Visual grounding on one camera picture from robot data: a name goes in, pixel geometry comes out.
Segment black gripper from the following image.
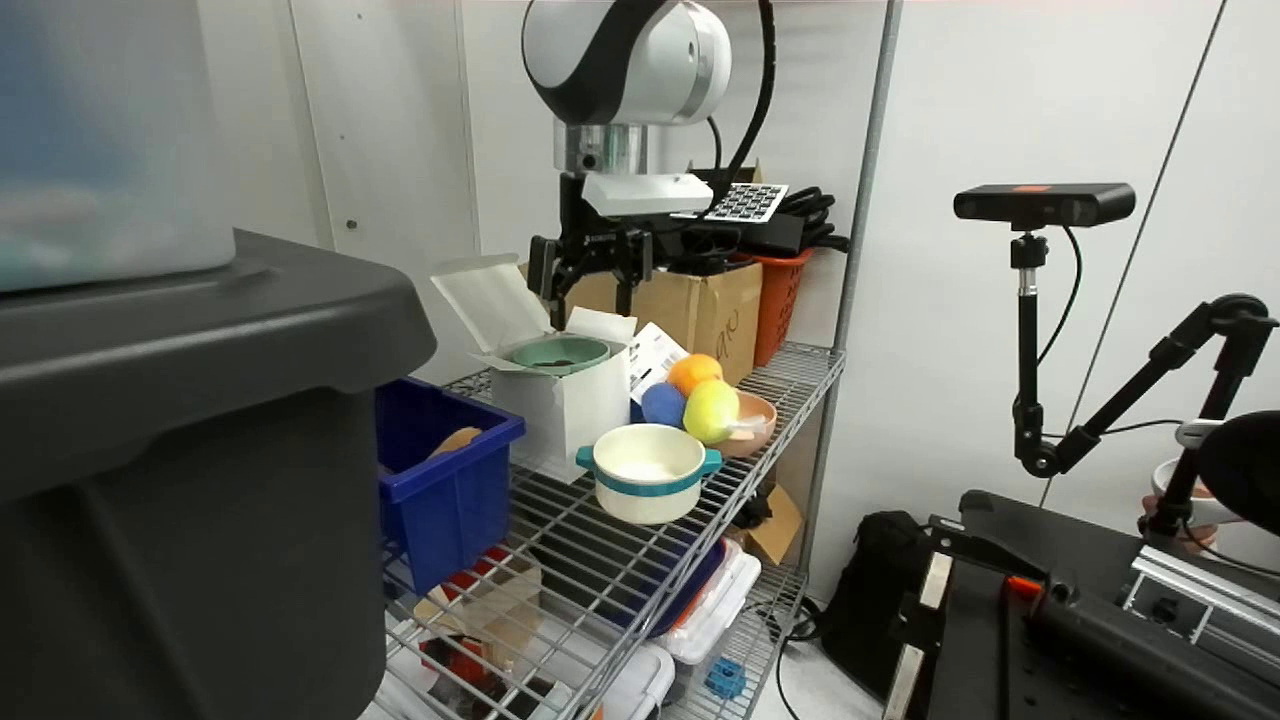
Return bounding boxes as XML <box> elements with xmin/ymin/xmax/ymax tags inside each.
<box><xmin>525</xmin><ymin>174</ymin><xmax>671</xmax><ymax>325</ymax></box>

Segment brown cardboard box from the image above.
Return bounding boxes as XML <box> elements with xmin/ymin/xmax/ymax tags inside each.
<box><xmin>566</xmin><ymin>258</ymin><xmax>770</xmax><ymax>390</ymax></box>

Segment white cardboard box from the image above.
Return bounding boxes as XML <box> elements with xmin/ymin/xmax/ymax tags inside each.
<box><xmin>430</xmin><ymin>251</ymin><xmax>646</xmax><ymax>488</ymax></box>

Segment clear plastic small box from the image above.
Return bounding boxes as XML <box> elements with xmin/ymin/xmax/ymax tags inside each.
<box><xmin>407</xmin><ymin>549</ymin><xmax>547</xmax><ymax>643</ymax></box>

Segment teal green plate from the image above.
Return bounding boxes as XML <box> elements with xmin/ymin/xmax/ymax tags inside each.
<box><xmin>504</xmin><ymin>333</ymin><xmax>621</xmax><ymax>382</ymax></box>

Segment white paper label tag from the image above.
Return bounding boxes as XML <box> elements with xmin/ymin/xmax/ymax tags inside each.
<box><xmin>621</xmin><ymin>322</ymin><xmax>691</xmax><ymax>404</ymax></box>

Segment orange ball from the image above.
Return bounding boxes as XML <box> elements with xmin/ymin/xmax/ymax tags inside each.
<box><xmin>664</xmin><ymin>348</ymin><xmax>730</xmax><ymax>400</ymax></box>

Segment blue ball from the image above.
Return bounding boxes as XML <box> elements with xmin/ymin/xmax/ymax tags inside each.
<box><xmin>635</xmin><ymin>382</ymin><xmax>691</xmax><ymax>434</ymax></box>

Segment yellow ball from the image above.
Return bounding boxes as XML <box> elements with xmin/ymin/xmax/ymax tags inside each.
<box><xmin>682</xmin><ymin>375</ymin><xmax>743</xmax><ymax>454</ymax></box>

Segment orange plastic bin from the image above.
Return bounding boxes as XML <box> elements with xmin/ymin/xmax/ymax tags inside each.
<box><xmin>750</xmin><ymin>250</ymin><xmax>819</xmax><ymax>373</ymax></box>

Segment small toy in bin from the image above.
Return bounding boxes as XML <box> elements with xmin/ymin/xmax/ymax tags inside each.
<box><xmin>424</xmin><ymin>424</ymin><xmax>488</xmax><ymax>466</ymax></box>

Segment pink bowl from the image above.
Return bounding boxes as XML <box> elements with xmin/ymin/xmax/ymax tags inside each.
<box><xmin>717</xmin><ymin>390</ymin><xmax>786</xmax><ymax>466</ymax></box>

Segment blue plastic bin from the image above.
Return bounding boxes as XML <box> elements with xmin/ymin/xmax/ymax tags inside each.
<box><xmin>373</xmin><ymin>375</ymin><xmax>529</xmax><ymax>601</ymax></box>

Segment white lidded food container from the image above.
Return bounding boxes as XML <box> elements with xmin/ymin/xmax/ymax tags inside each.
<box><xmin>657</xmin><ymin>538</ymin><xmax>764</xmax><ymax>668</ymax></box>

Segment small blue round object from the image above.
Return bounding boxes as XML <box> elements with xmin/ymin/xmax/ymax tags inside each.
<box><xmin>702</xmin><ymin>654</ymin><xmax>751</xmax><ymax>703</ymax></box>

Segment black bag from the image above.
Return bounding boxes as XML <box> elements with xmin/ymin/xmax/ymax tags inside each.
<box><xmin>818</xmin><ymin>509</ymin><xmax>942</xmax><ymax>702</ymax></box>

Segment dark grey storage tote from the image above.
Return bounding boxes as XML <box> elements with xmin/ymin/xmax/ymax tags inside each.
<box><xmin>0</xmin><ymin>230</ymin><xmax>440</xmax><ymax>720</ymax></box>

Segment clear plastic storage tote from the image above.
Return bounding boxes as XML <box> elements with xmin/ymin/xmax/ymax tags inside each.
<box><xmin>0</xmin><ymin>0</ymin><xmax>242</xmax><ymax>300</ymax></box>

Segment black equipment cart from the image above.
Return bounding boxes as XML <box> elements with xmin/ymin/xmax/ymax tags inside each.
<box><xmin>880</xmin><ymin>486</ymin><xmax>1280</xmax><ymax>720</ymax></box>

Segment white bowl teal handles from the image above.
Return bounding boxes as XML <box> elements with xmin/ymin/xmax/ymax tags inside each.
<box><xmin>572</xmin><ymin>420</ymin><xmax>730</xmax><ymax>529</ymax></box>

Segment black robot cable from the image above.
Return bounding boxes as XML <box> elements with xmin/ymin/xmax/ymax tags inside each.
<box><xmin>689</xmin><ymin>0</ymin><xmax>779</xmax><ymax>183</ymax></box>

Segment metal wire shelf rack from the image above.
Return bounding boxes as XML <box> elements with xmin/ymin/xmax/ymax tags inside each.
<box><xmin>357</xmin><ymin>0</ymin><xmax>909</xmax><ymax>720</ymax></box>

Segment black articulated camera stand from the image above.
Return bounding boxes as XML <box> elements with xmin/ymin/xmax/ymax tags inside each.
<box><xmin>1006</xmin><ymin>224</ymin><xmax>1280</xmax><ymax>539</ymax></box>

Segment black depth camera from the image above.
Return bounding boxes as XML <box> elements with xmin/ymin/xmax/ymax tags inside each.
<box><xmin>948</xmin><ymin>179</ymin><xmax>1139</xmax><ymax>232</ymax></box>

